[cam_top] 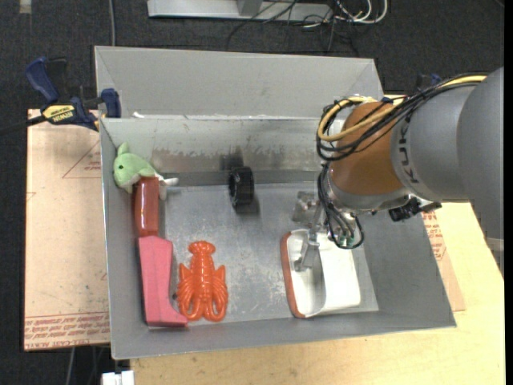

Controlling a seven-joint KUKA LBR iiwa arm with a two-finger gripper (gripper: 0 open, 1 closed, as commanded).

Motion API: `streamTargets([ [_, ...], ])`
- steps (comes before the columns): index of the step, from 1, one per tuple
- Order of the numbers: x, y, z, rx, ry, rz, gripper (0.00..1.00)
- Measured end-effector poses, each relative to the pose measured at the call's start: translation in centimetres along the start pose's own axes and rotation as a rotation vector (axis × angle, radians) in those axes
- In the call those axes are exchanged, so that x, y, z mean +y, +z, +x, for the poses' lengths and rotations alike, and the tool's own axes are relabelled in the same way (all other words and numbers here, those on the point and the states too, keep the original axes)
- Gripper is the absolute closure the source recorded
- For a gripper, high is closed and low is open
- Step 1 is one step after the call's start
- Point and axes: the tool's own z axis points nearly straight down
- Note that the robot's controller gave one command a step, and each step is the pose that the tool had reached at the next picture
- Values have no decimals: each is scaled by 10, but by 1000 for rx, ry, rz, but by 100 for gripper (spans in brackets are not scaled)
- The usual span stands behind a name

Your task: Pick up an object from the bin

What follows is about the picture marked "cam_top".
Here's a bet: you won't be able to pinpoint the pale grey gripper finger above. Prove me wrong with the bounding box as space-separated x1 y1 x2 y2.
293 240 310 273
305 230 322 270

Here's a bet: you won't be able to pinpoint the black ring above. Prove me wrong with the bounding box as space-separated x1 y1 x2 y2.
227 166 256 211

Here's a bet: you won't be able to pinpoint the black cylinder on white bracket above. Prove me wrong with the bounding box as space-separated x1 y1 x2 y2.
387 197 442 223

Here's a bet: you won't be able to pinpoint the grey metal bin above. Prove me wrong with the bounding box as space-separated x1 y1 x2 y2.
94 45 458 361

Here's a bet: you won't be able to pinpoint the orange toy lobster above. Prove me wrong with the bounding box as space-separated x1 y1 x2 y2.
176 240 230 323

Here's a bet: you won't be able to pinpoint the pink boot-shaped sponge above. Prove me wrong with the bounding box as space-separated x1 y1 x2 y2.
137 235 190 330

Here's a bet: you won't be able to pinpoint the red toy sausage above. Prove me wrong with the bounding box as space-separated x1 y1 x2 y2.
132 176 167 240

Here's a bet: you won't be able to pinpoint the green plush toy dolphin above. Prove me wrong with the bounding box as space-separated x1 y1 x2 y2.
112 141 180 201

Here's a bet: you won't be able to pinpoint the white tray with orange rim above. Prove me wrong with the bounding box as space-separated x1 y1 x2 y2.
279 228 362 320

